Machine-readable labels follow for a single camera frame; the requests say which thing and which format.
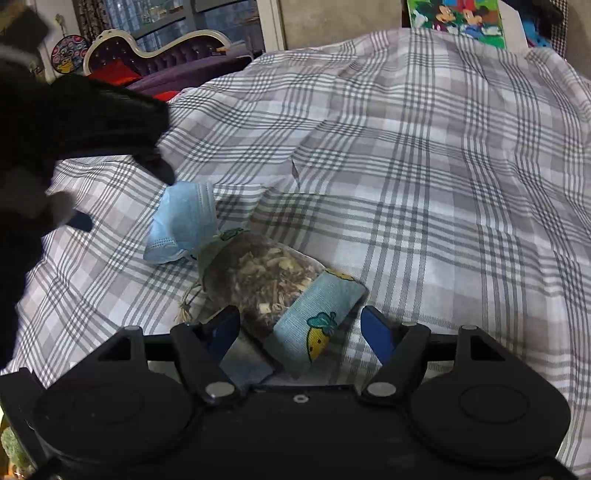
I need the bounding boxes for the purple sofa with white frame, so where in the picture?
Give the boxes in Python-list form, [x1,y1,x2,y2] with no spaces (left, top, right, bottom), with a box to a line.
[83,28,252,95]

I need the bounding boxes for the herb sachet with blue cloth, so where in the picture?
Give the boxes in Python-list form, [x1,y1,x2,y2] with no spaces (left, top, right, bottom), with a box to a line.
[178,228,370,384]

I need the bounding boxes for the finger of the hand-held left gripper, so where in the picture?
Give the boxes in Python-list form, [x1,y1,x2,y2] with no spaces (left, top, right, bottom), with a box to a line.
[133,147,177,186]
[45,190,94,232]

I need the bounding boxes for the red cloth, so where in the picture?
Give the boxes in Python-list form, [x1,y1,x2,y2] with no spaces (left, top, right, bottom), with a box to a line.
[99,60,182,103]

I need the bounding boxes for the blue face mask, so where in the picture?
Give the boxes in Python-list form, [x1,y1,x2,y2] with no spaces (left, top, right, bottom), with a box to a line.
[143,181,221,265]

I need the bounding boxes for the grey plaid blanket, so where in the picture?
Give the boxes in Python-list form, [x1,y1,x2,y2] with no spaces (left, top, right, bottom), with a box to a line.
[9,28,591,480]

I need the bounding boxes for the cartoon poster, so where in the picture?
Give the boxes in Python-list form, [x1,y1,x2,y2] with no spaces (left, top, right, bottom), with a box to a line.
[406,0,509,49]

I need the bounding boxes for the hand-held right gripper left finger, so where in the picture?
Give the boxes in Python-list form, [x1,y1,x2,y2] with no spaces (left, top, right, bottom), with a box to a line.
[95,305,243,407]

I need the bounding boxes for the round wall decoration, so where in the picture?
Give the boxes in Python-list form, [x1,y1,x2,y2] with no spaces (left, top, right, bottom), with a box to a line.
[50,34,90,77]

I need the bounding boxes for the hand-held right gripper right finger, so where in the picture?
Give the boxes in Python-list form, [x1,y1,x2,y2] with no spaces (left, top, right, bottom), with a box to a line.
[360,305,506,401]

